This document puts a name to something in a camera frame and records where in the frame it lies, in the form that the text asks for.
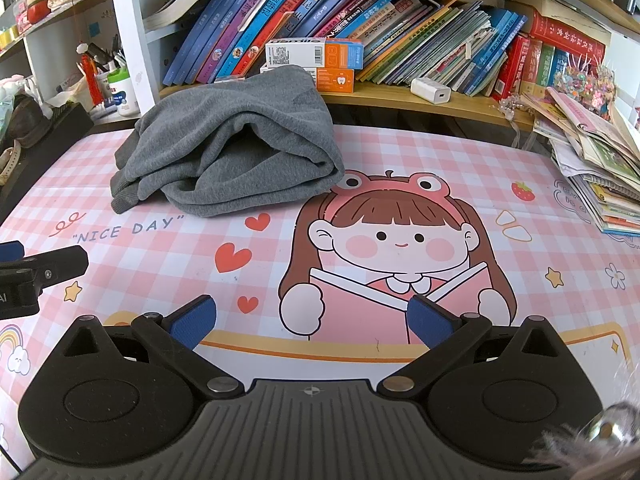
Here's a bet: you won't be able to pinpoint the grey sweatpants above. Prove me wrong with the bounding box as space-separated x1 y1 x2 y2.
110 65 345 218

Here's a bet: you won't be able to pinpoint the pink cartoon desk mat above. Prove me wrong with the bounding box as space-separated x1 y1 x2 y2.
1 127 639 478

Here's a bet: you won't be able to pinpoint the white jar green lid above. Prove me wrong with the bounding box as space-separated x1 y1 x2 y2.
107 67 140 117

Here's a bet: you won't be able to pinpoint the red bottle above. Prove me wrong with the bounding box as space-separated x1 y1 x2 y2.
76 42 103 106

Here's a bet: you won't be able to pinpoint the wooden bookshelf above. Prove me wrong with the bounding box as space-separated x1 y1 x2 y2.
158 79 536 134

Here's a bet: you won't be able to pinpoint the stack of magazines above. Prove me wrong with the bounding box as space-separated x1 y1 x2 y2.
520 88 639 236

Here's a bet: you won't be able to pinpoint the white power adapter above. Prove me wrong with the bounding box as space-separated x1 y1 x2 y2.
410 77 451 105

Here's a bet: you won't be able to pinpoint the lower orange white box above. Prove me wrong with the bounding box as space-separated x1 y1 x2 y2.
259 63 356 94

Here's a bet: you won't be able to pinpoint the orange white box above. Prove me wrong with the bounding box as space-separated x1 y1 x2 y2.
259 63 356 94
265 38 364 70

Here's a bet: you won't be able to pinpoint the red dictionary books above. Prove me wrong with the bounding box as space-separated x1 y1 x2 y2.
491 1 611 101

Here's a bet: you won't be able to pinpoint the upper orange white box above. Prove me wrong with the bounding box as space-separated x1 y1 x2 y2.
265 38 364 70

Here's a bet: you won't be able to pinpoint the row of leaning books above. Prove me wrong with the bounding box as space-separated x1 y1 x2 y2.
144 0 525 96

